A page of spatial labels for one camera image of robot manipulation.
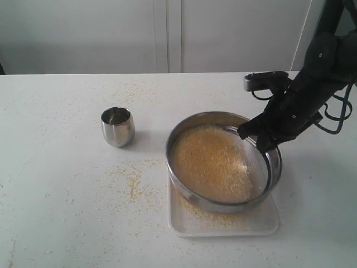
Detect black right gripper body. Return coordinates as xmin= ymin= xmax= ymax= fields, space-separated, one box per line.
xmin=260 ymin=83 xmax=332 ymax=144

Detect round steel mesh sieve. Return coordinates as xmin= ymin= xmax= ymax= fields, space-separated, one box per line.
xmin=165 ymin=111 xmax=282 ymax=214

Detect stainless steel cup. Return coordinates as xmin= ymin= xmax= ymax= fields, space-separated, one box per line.
xmin=101 ymin=107 xmax=136 ymax=147

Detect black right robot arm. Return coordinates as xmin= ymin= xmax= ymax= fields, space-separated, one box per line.
xmin=237 ymin=30 xmax=356 ymax=152

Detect pile of tan grain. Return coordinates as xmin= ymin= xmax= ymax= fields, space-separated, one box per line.
xmin=171 ymin=126 xmax=254 ymax=203

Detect white plastic tray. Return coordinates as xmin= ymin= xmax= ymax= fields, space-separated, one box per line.
xmin=167 ymin=178 xmax=279 ymax=238

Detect white cabinet doors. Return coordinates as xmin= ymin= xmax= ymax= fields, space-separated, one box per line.
xmin=1 ymin=1 xmax=324 ymax=74

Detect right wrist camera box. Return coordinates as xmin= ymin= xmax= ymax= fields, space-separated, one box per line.
xmin=243 ymin=71 xmax=288 ymax=92

